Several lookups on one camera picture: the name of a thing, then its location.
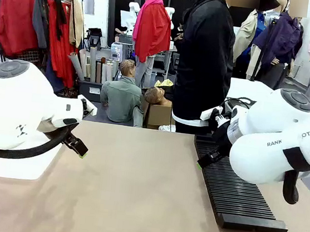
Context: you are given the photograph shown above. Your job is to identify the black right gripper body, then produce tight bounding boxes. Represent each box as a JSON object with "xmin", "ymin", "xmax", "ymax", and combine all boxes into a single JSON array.
[{"xmin": 210, "ymin": 122, "xmax": 235, "ymax": 152}]

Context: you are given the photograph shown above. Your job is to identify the black slotted PCB rack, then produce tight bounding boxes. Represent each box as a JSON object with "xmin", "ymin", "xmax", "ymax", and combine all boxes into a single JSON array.
[{"xmin": 184, "ymin": 134, "xmax": 298, "ymax": 232}]

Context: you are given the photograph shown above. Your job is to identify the white table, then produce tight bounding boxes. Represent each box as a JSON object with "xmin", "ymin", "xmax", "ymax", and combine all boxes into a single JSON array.
[{"xmin": 225, "ymin": 76, "xmax": 284, "ymax": 108}]

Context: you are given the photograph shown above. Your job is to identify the black storage bin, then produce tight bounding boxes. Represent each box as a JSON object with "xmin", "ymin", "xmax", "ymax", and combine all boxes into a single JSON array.
[{"xmin": 75, "ymin": 79, "xmax": 104, "ymax": 103}]

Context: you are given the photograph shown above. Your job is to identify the seated mannequin in grey shirt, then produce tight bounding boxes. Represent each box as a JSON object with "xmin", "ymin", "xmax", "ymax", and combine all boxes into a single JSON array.
[{"xmin": 97, "ymin": 56, "xmax": 151, "ymax": 128}]

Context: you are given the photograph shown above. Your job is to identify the brown cardboard box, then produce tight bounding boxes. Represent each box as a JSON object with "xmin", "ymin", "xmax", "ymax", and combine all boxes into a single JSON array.
[{"xmin": 141, "ymin": 100, "xmax": 174, "ymax": 132}]

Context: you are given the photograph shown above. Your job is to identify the person in black jacket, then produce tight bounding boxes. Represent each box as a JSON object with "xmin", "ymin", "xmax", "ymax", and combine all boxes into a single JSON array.
[{"xmin": 168, "ymin": 0, "xmax": 242, "ymax": 139}]

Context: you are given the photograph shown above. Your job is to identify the clear plastic storage box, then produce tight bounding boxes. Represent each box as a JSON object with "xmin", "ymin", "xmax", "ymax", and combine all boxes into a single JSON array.
[{"xmin": 0, "ymin": 139, "xmax": 60, "ymax": 184}]

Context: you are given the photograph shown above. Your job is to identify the navy trousers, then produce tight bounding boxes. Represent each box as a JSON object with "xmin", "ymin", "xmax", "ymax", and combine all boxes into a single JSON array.
[{"xmin": 42, "ymin": 56, "xmax": 67, "ymax": 95}]

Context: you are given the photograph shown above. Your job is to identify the yellow cloth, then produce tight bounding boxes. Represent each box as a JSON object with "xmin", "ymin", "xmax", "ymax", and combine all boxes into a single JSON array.
[{"xmin": 154, "ymin": 77, "xmax": 175, "ymax": 90}]

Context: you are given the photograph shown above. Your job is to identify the mannequin head bust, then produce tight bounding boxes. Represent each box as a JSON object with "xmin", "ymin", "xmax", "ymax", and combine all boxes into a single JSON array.
[{"xmin": 144, "ymin": 86, "xmax": 174, "ymax": 107}]

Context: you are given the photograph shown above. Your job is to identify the brown paper roll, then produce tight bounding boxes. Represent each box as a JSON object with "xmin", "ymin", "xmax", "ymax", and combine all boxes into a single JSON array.
[{"xmin": 99, "ymin": 56, "xmax": 108, "ymax": 85}]

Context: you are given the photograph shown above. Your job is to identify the black stand pole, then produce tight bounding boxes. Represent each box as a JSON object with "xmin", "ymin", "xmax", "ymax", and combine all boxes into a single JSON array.
[{"xmin": 250, "ymin": 43, "xmax": 266, "ymax": 83}]

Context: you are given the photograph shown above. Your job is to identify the grey paper roll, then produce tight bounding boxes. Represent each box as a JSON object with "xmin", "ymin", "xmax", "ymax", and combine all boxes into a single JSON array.
[{"xmin": 65, "ymin": 51, "xmax": 87, "ymax": 81}]

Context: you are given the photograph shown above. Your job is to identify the tall beige paper roll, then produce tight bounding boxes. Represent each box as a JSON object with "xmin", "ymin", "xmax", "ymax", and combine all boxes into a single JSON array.
[{"xmin": 87, "ymin": 46, "xmax": 100, "ymax": 83}]

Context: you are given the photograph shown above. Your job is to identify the cream paper roll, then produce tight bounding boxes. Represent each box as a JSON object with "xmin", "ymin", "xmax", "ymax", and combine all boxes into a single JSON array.
[{"xmin": 77, "ymin": 48, "xmax": 92, "ymax": 78}]

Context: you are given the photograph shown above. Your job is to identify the red dress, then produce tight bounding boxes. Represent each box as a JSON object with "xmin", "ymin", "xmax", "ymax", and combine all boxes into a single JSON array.
[{"xmin": 38, "ymin": 0, "xmax": 83, "ymax": 89}]

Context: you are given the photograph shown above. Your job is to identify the mannequin in beige coat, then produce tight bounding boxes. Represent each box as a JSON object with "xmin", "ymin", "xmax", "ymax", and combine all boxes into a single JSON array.
[{"xmin": 230, "ymin": 0, "xmax": 281, "ymax": 82}]

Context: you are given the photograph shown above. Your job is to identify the black chair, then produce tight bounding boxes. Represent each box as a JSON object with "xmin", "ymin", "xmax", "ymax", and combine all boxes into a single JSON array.
[{"xmin": 84, "ymin": 27, "xmax": 104, "ymax": 52}]

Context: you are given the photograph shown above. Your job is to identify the mannequin in purple jacket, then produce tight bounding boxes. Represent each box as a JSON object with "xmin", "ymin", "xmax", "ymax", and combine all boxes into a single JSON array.
[{"xmin": 248, "ymin": 0, "xmax": 309, "ymax": 92}]

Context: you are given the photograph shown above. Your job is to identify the beige hanging garment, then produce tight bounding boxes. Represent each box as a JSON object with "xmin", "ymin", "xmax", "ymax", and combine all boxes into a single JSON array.
[{"xmin": 66, "ymin": 0, "xmax": 88, "ymax": 49}]

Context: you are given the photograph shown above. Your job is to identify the mannequin in red coat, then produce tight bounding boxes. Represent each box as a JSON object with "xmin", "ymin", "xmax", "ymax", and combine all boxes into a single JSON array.
[{"xmin": 126, "ymin": 0, "xmax": 176, "ymax": 91}]

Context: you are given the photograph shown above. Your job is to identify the black scarf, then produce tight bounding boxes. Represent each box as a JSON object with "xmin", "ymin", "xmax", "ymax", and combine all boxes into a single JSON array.
[{"xmin": 49, "ymin": 0, "xmax": 70, "ymax": 42}]

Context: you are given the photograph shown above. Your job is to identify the red shirt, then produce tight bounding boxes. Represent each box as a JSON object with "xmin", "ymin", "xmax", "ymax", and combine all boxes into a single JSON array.
[{"xmin": 0, "ymin": 0, "xmax": 45, "ymax": 60}]

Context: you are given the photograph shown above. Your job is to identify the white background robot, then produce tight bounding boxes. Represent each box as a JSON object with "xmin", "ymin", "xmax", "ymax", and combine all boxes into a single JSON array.
[{"xmin": 125, "ymin": 1, "xmax": 176, "ymax": 37}]

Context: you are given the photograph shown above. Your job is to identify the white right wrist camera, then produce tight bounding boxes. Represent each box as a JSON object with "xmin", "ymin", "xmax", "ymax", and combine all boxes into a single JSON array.
[{"xmin": 200, "ymin": 104, "xmax": 224, "ymax": 123}]

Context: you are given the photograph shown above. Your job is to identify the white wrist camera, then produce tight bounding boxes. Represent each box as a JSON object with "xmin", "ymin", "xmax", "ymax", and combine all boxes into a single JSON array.
[
  {"xmin": 200, "ymin": 104, "xmax": 224, "ymax": 123},
  {"xmin": 78, "ymin": 95, "xmax": 100, "ymax": 117}
]

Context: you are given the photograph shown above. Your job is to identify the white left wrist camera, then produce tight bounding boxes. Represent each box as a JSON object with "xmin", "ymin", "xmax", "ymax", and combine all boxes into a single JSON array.
[{"xmin": 78, "ymin": 95, "xmax": 100, "ymax": 117}]

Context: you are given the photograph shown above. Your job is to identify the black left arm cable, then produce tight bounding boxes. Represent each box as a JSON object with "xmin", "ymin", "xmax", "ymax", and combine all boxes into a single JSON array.
[{"xmin": 0, "ymin": 113, "xmax": 79, "ymax": 167}]

